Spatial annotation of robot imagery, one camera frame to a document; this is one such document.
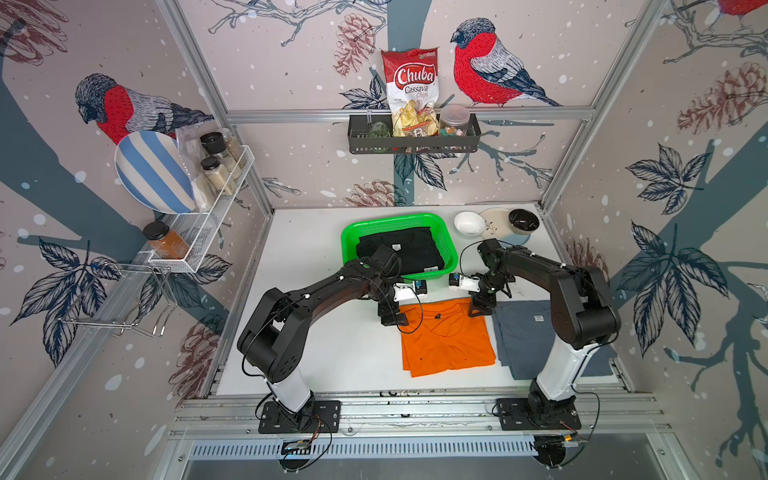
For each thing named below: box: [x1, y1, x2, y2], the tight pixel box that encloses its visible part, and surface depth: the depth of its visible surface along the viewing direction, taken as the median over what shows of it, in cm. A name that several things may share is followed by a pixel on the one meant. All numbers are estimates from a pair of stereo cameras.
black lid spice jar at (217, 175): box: [200, 156, 234, 196], surface depth 78 cm
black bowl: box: [508, 208, 540, 235], surface depth 112 cm
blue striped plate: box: [114, 130, 196, 214], surface depth 68 cm
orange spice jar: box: [142, 221, 189, 260], surface depth 63 cm
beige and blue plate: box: [479, 207, 531, 246], surface depth 113 cm
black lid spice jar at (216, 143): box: [200, 132, 241, 175], surface depth 81 cm
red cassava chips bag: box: [381, 47, 440, 138], surface depth 84 cm
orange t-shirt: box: [399, 297, 496, 378], surface depth 87 cm
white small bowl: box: [453, 211, 486, 237], surface depth 114 cm
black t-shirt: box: [356, 227, 445, 276], surface depth 109 cm
